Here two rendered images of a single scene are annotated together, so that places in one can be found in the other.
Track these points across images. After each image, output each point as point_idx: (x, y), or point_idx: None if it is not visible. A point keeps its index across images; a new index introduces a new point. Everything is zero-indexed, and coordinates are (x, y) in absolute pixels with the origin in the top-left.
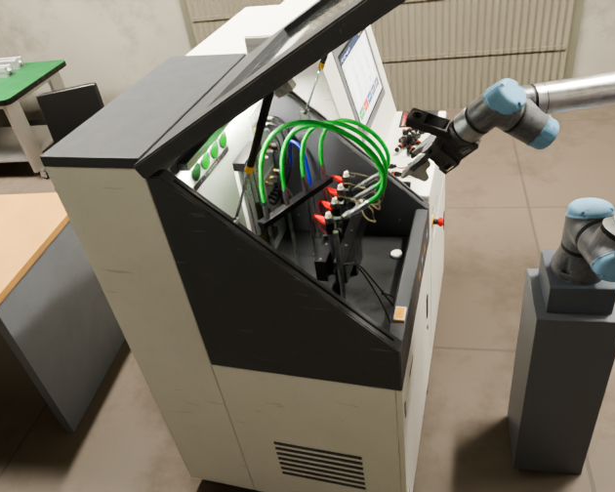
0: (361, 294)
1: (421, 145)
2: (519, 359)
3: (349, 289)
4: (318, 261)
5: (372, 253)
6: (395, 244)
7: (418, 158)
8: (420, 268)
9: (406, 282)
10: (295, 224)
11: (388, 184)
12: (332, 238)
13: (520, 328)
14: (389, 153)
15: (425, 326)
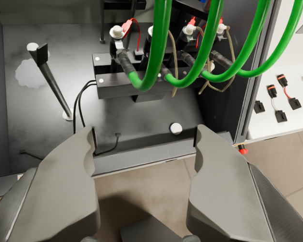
0: (110, 115)
1: (206, 174)
2: (157, 239)
3: (113, 102)
4: (93, 58)
5: (170, 105)
6: (190, 123)
7: (28, 224)
8: (150, 163)
9: (97, 165)
10: (180, 25)
11: (241, 88)
12: (112, 57)
13: (174, 240)
14: (269, 66)
15: (157, 163)
